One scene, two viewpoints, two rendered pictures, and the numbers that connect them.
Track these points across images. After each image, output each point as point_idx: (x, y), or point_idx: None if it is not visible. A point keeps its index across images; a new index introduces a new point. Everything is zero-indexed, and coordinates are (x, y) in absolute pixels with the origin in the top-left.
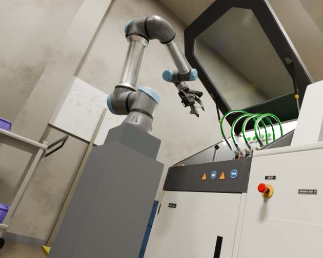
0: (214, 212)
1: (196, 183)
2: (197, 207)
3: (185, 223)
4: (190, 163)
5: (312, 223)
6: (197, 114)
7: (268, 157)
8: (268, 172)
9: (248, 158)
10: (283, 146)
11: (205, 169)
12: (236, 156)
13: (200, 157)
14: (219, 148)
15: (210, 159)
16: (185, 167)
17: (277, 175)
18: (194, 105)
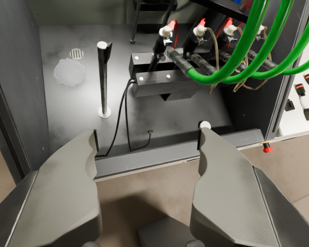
0: (193, 158)
1: (160, 164)
2: (164, 164)
3: (143, 169)
4: (21, 116)
5: (278, 139)
6: (98, 147)
7: (293, 135)
8: (279, 138)
9: (270, 139)
10: None
11: (183, 159)
12: (166, 46)
13: (2, 68)
14: (111, 46)
15: None
16: (114, 173)
17: (284, 137)
18: (71, 238)
